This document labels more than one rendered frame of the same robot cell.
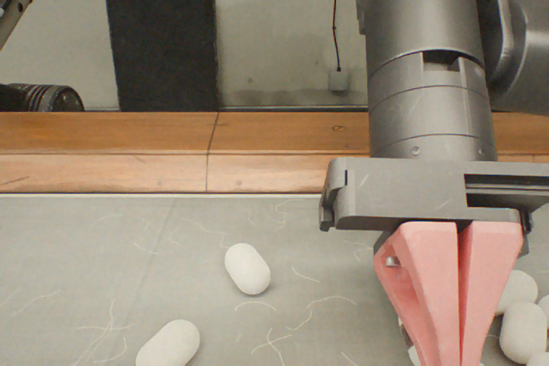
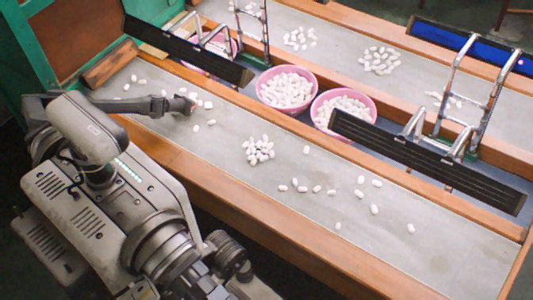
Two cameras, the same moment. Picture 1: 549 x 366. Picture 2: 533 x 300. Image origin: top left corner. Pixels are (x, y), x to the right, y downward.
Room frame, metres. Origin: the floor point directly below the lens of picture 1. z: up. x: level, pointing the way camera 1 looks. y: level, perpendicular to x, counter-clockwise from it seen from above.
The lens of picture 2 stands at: (1.18, 1.17, 2.40)
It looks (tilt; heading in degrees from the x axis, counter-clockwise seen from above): 51 degrees down; 220
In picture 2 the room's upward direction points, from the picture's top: 6 degrees counter-clockwise
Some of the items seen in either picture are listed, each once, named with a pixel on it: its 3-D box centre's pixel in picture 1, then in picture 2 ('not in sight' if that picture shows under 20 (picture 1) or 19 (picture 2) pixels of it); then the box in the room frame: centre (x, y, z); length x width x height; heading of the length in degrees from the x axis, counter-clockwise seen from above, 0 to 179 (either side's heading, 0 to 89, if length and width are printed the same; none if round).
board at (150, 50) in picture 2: not in sight; (173, 34); (-0.15, -0.45, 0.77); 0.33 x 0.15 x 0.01; 0
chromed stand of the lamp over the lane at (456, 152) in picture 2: not in sight; (424, 171); (0.05, 0.91, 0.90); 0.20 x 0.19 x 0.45; 90
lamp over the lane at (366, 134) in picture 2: not in sight; (420, 154); (0.13, 0.90, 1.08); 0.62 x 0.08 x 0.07; 90
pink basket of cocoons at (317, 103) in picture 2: not in sight; (343, 119); (-0.15, 0.49, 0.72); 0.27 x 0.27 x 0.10
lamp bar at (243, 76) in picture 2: not in sight; (183, 46); (0.13, -0.07, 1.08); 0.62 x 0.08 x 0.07; 90
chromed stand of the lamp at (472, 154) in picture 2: not in sight; (472, 98); (-0.35, 0.91, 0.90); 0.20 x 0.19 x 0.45; 90
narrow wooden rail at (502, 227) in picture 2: not in sight; (297, 135); (0.01, 0.37, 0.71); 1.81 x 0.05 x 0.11; 90
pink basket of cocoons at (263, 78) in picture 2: not in sight; (286, 93); (-0.15, 0.21, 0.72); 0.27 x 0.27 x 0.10
